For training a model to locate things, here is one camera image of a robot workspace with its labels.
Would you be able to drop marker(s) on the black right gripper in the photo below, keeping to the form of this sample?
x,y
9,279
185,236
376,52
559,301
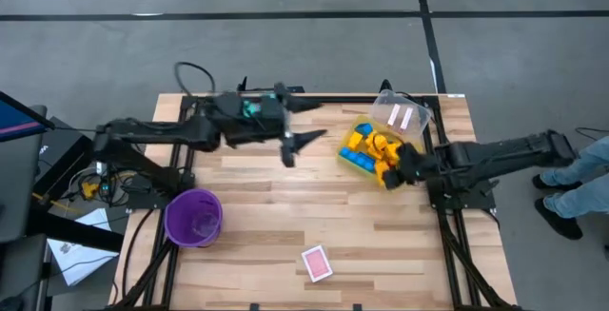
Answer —
x,y
419,164

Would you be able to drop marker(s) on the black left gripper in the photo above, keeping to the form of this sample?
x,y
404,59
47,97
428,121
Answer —
x,y
252,123

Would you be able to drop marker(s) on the yellow curved toy brick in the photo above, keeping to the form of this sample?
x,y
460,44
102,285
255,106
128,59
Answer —
x,y
373,139

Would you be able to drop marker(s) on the large blue four-stud brick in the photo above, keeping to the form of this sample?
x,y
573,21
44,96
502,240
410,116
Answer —
x,y
358,159

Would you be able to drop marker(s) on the yellow translucent plastic bin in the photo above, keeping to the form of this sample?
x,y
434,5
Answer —
x,y
342,147

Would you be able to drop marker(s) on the small blue toy brick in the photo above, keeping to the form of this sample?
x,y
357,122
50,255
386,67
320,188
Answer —
x,y
364,128

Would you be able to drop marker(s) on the pink boxed card deck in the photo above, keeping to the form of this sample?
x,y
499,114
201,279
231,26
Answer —
x,y
317,264

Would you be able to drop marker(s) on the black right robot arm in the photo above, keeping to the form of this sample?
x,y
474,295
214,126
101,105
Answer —
x,y
504,154

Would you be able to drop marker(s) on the clear rounded plastic container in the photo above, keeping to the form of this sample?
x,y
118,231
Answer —
x,y
380,106

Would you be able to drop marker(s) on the purple plastic bucket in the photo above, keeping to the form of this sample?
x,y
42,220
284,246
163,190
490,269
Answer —
x,y
188,206

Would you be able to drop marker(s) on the small black table clamp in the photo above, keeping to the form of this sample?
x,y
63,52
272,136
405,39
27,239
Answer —
x,y
254,307
357,307

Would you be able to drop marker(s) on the person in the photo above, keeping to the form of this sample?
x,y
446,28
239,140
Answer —
x,y
575,192

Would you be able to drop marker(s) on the black equipment box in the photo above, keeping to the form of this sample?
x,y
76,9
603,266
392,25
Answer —
x,y
62,154

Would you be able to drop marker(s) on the black stand leg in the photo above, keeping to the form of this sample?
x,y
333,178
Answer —
x,y
76,231

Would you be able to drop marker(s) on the white paper sheet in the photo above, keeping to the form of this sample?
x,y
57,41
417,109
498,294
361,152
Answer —
x,y
78,261

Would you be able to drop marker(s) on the blue screen monitor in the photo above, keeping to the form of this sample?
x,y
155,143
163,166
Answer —
x,y
16,121

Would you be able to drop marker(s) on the dark grey cabinet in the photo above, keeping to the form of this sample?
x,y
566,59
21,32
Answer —
x,y
19,192

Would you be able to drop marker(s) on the black mount bracket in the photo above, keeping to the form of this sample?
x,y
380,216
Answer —
x,y
300,89
386,86

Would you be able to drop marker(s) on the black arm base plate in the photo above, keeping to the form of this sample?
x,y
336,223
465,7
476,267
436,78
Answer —
x,y
480,202
143,201

